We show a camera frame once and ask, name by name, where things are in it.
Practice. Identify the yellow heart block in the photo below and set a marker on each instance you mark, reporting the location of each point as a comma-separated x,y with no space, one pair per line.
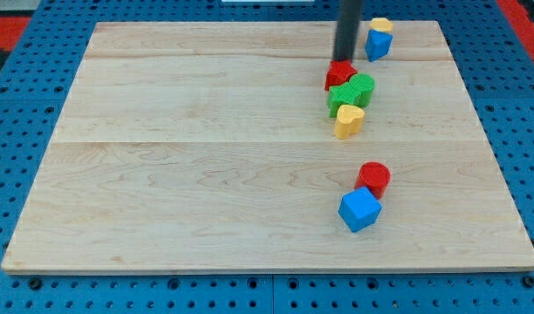
349,120

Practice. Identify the blue triangle block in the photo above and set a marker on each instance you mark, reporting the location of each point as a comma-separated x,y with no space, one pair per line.
377,45

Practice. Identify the wooden board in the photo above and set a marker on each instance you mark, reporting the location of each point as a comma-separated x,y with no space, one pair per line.
207,148

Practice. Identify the green star block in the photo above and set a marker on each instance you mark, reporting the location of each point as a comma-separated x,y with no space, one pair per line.
339,95

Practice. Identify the blue cube block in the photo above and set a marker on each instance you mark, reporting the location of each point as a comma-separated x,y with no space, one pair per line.
359,209

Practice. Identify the red cylinder block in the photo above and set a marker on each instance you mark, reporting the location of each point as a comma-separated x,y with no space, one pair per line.
375,177

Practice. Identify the red star block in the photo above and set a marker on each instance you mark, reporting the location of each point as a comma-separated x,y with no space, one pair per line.
338,73

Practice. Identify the green cylinder block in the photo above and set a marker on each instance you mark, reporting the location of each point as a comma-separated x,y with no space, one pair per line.
364,84

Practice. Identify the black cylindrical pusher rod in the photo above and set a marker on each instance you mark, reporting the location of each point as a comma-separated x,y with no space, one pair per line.
345,40

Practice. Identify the yellow pentagon block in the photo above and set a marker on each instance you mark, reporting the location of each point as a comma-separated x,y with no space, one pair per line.
381,24

